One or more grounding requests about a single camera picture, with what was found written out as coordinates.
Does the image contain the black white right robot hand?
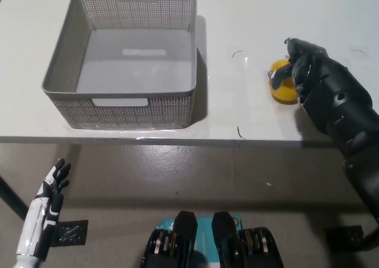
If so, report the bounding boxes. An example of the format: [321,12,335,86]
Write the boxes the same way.
[268,36,348,103]

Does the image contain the yellow rubber duck toy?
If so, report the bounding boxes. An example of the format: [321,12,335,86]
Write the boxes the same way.
[268,59,298,106]

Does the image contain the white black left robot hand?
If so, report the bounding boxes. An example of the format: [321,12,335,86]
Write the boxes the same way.
[16,158,72,259]

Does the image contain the grey perforated plastic basket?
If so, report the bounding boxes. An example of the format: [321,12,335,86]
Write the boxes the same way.
[41,0,198,130]

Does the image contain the black teal robot body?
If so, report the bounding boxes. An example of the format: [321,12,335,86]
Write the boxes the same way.
[139,210,287,268]

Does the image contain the black floor tape patch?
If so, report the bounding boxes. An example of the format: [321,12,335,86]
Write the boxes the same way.
[52,219,89,247]
[324,225,364,254]

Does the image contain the black table leg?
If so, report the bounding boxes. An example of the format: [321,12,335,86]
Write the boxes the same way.
[0,176,26,221]

